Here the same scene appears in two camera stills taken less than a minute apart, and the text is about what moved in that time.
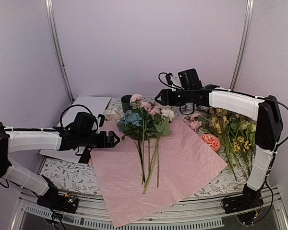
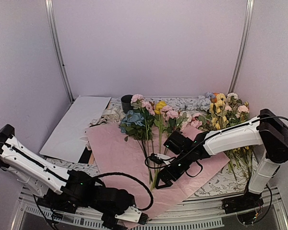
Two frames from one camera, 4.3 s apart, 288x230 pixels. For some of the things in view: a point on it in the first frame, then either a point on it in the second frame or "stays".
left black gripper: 103,143 -> 109,224
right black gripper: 167,97 -> 165,178
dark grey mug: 125,100 stays
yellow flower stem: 151,168 -> 161,126
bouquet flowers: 162,129 -> 175,119
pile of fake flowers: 236,133 stays
